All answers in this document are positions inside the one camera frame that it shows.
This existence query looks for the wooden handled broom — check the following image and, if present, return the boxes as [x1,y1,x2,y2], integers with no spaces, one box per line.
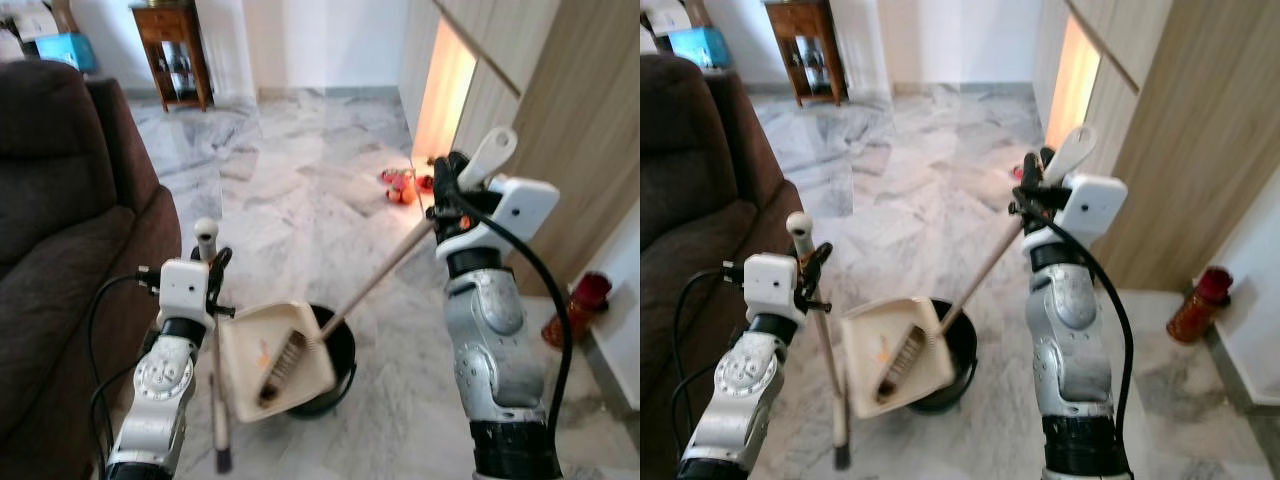
[193,217,236,474]
[785,210,853,471]

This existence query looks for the beige long handled dustpan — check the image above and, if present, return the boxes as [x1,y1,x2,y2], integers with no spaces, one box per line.
[217,127,519,413]
[838,125,1098,406]

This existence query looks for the black round bin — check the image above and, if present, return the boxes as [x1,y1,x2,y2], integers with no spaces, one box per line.
[905,298,979,414]
[288,303,358,419]

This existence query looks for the brown fabric sofa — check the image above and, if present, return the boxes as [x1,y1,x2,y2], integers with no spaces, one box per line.
[640,52,806,471]
[0,58,183,480]

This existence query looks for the light wood cabinet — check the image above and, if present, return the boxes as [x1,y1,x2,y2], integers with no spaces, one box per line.
[398,0,641,298]
[1030,0,1280,293]

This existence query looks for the red bottle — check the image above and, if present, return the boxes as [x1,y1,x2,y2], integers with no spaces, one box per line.
[542,270,613,349]
[1165,265,1233,346]

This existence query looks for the blue box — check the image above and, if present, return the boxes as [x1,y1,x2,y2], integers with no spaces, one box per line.
[35,32,98,74]
[668,27,731,69]

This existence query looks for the dark wooden side table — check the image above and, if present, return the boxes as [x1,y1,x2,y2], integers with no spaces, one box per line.
[765,0,849,108]
[130,0,214,113]

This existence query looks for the white box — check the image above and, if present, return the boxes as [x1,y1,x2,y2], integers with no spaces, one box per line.
[0,3,61,43]
[640,0,693,36]

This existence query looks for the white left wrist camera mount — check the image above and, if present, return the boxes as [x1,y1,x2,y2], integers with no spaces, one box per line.
[742,253,799,326]
[158,258,211,321]

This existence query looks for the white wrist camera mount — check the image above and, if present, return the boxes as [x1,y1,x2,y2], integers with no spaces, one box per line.
[742,253,799,326]
[437,175,559,263]
[158,258,211,321]
[1022,172,1129,251]

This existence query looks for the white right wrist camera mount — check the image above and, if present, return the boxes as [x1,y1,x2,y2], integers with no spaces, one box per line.
[437,175,559,263]
[1022,172,1129,251]

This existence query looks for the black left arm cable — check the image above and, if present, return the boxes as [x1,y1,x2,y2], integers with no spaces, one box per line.
[672,268,751,461]
[88,275,166,471]

